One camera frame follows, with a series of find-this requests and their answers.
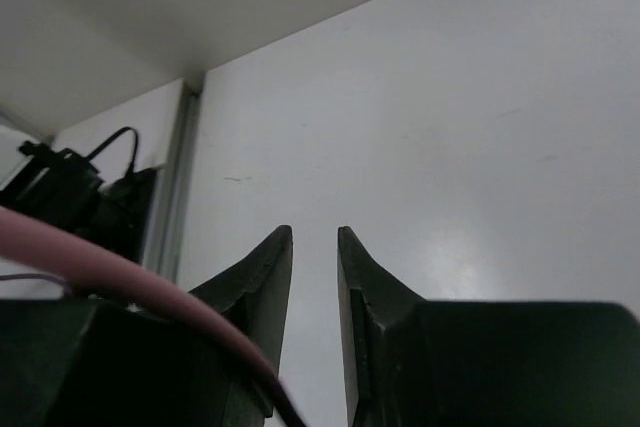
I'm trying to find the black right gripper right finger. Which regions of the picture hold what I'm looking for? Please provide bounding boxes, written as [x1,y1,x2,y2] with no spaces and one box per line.
[337,227,639,426]

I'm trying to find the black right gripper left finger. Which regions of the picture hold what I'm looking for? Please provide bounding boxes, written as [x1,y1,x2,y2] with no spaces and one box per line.
[191,225,293,420]

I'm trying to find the pink headphones with cable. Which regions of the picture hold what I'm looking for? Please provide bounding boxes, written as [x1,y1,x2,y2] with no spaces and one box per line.
[1,208,305,426]

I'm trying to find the aluminium rail right side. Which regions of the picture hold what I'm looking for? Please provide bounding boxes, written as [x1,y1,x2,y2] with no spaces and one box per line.
[140,86,201,283]

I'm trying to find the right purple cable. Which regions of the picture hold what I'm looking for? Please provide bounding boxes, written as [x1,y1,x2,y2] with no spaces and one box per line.
[0,271,71,293]

